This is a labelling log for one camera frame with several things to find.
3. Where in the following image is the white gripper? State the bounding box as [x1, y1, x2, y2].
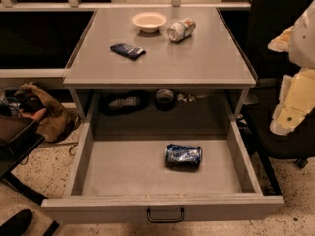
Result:
[268, 0, 315, 136]

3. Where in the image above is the blue pepsi can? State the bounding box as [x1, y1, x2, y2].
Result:
[165, 144, 202, 166]

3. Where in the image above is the grey cabinet counter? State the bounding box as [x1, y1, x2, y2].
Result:
[64, 6, 255, 117]

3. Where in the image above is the white crushed can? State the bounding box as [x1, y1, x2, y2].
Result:
[167, 18, 196, 42]

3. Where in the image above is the grey open drawer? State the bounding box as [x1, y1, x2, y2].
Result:
[42, 94, 284, 223]

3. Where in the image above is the black office chair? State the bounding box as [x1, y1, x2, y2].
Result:
[244, 0, 315, 168]

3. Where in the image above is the crumpled silver wrapper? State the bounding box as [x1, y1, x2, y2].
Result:
[177, 93, 197, 103]

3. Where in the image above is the black tape roll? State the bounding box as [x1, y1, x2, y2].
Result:
[155, 88, 175, 111]

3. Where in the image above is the white paper bowl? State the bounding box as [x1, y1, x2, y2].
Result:
[132, 12, 167, 33]

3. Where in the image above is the dark blue snack bag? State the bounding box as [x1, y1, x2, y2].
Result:
[110, 43, 146, 60]

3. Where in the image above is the brown bag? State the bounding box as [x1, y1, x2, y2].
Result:
[14, 83, 74, 143]

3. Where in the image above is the black tray table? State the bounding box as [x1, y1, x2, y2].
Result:
[0, 116, 45, 205]

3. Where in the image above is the black shoe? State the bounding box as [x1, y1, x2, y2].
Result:
[0, 209, 32, 236]

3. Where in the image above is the black drawer handle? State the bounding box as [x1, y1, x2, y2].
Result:
[146, 208, 185, 223]

